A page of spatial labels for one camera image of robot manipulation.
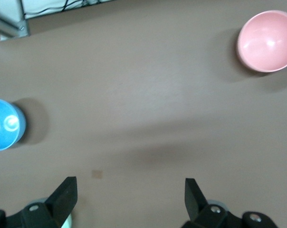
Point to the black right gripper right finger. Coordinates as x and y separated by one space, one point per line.
195 206

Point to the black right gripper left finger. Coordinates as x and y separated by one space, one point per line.
62 202

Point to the blue bowl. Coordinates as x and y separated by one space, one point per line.
3 128

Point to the pink bowl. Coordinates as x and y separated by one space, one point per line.
267 42

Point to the silver metal frame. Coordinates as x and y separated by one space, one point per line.
5 26

